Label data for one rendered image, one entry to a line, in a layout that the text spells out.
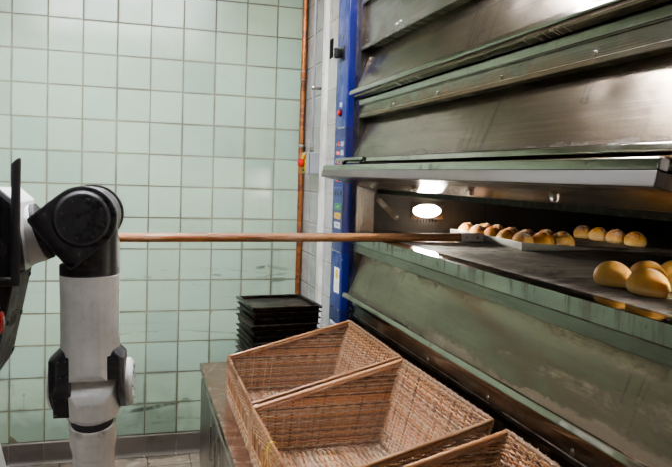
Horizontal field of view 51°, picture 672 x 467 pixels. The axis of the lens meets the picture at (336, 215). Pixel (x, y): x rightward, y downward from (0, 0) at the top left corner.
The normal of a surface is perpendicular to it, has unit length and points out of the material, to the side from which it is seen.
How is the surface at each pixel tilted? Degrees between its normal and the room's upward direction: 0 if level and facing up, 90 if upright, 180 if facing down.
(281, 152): 90
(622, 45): 90
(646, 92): 70
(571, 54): 90
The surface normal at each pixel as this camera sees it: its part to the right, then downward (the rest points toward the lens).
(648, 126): -0.89, -0.36
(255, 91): 0.28, 0.06
